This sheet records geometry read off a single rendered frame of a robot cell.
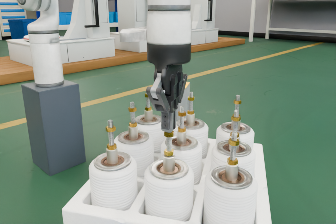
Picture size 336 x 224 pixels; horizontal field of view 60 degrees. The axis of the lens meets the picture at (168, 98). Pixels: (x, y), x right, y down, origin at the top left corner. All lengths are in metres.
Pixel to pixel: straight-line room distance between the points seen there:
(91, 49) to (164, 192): 2.40
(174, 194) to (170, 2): 0.33
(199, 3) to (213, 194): 3.86
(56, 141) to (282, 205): 0.74
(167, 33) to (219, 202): 0.30
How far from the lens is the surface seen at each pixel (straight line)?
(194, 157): 0.65
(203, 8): 4.24
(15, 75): 2.50
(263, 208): 0.63
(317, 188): 1.08
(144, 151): 0.68
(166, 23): 0.46
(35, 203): 0.99
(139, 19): 3.28
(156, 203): 0.57
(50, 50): 1.01
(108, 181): 0.58
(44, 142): 1.05
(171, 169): 0.57
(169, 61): 0.47
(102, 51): 2.93
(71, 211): 0.62
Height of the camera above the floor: 0.55
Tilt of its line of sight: 17 degrees down
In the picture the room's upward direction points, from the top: straight up
